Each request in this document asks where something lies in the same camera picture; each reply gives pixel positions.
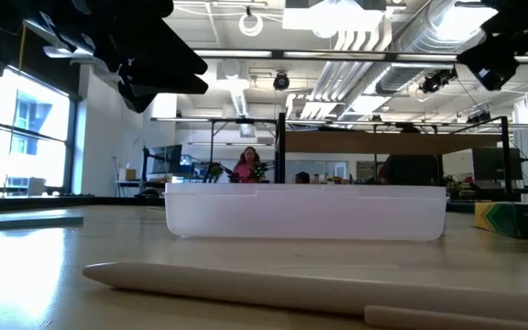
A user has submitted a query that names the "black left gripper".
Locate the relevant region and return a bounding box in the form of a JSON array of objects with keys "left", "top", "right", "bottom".
[{"left": 0, "top": 0, "right": 209, "bottom": 115}]

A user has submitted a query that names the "yellow green crayon box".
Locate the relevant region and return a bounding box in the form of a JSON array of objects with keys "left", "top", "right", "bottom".
[{"left": 473, "top": 201, "right": 528, "bottom": 240}]

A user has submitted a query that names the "blue sticky note pad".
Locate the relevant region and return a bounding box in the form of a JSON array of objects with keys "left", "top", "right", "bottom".
[{"left": 0, "top": 213, "right": 85, "bottom": 230}]

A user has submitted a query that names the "pencil case pink lid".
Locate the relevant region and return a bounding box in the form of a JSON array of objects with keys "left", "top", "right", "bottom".
[{"left": 163, "top": 181, "right": 448, "bottom": 243}]

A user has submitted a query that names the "white pen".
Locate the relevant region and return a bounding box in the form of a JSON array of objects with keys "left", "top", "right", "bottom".
[{"left": 82, "top": 260, "right": 528, "bottom": 330}]

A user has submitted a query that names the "black computer monitor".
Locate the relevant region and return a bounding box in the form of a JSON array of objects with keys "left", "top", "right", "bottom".
[
  {"left": 150, "top": 144, "right": 183, "bottom": 175},
  {"left": 471, "top": 147, "right": 523, "bottom": 182}
]

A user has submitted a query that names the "raised wooden shelf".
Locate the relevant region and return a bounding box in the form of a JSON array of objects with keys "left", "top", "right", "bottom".
[{"left": 285, "top": 131, "right": 503, "bottom": 155}]

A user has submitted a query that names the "large glass window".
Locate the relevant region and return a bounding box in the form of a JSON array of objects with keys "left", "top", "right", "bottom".
[{"left": 0, "top": 66, "right": 78, "bottom": 196}]

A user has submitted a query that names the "black camera on mount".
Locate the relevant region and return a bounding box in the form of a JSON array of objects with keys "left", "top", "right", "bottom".
[{"left": 418, "top": 67, "right": 458, "bottom": 95}]

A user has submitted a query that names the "white coiled cable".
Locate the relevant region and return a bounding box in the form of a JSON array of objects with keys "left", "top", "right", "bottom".
[{"left": 237, "top": 11, "right": 265, "bottom": 38}]

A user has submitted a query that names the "round black camera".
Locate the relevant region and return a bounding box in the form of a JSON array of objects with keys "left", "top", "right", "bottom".
[{"left": 272, "top": 71, "right": 292, "bottom": 92}]

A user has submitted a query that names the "black aluminium frame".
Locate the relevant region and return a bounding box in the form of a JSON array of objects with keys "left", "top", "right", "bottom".
[{"left": 0, "top": 49, "right": 528, "bottom": 213}]

